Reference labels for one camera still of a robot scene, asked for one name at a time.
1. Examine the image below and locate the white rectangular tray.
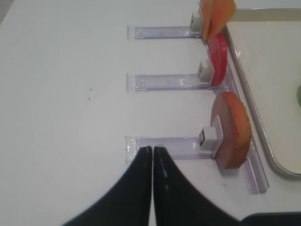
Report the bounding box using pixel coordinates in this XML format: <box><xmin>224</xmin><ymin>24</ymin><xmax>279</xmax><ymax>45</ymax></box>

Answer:
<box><xmin>224</xmin><ymin>8</ymin><xmax>301</xmax><ymax>178</ymax></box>

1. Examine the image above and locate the leaning orange cheese slice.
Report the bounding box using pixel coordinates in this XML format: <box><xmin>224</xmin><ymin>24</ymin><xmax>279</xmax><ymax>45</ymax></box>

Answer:
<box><xmin>207</xmin><ymin>0</ymin><xmax>237</xmax><ymax>41</ymax></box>

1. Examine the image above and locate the white pusher block near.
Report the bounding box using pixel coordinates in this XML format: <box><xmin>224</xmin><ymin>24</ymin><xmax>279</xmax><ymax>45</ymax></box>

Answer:
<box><xmin>198</xmin><ymin>115</ymin><xmax>223</xmax><ymax>157</ymax></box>

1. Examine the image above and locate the upright red tomato slice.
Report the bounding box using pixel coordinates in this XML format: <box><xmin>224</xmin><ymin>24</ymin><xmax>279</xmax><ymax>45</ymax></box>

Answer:
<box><xmin>208</xmin><ymin>33</ymin><xmax>227</xmax><ymax>86</ymax></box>

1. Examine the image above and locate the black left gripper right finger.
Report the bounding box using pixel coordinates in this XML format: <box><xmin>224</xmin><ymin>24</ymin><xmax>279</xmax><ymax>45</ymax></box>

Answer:
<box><xmin>153</xmin><ymin>147</ymin><xmax>242</xmax><ymax>226</ymax></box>

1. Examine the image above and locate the white pusher block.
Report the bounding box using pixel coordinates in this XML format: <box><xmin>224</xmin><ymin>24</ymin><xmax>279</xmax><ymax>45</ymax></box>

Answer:
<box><xmin>190</xmin><ymin>8</ymin><xmax>204</xmax><ymax>33</ymax></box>
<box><xmin>198</xmin><ymin>115</ymin><xmax>223</xmax><ymax>157</ymax></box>
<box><xmin>197</xmin><ymin>59</ymin><xmax>215</xmax><ymax>85</ymax></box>

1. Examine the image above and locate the white pusher block far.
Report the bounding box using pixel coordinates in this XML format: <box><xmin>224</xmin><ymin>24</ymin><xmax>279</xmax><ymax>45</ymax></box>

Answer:
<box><xmin>190</xmin><ymin>8</ymin><xmax>204</xmax><ymax>33</ymax></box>

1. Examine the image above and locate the tall orange cheese slice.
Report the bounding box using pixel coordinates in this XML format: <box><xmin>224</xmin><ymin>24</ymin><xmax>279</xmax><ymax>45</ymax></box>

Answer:
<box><xmin>199</xmin><ymin>0</ymin><xmax>214</xmax><ymax>40</ymax></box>

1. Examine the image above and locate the white pusher block middle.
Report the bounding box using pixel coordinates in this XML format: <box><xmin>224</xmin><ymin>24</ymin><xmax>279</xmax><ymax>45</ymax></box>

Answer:
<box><xmin>197</xmin><ymin>59</ymin><xmax>215</xmax><ymax>85</ymax></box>

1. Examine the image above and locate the clear acrylic left holder rack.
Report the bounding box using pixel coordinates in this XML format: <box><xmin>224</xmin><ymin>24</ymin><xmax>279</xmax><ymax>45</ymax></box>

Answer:
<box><xmin>125</xmin><ymin>26</ymin><xmax>269</xmax><ymax>194</ymax></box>

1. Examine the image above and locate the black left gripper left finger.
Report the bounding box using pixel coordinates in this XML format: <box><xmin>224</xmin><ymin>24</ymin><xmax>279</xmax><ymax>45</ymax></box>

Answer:
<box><xmin>65</xmin><ymin>146</ymin><xmax>152</xmax><ymax>226</ymax></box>

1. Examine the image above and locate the bun slice in left rack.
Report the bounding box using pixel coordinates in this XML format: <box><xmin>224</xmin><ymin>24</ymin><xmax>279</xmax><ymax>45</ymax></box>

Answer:
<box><xmin>210</xmin><ymin>91</ymin><xmax>252</xmax><ymax>169</ymax></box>

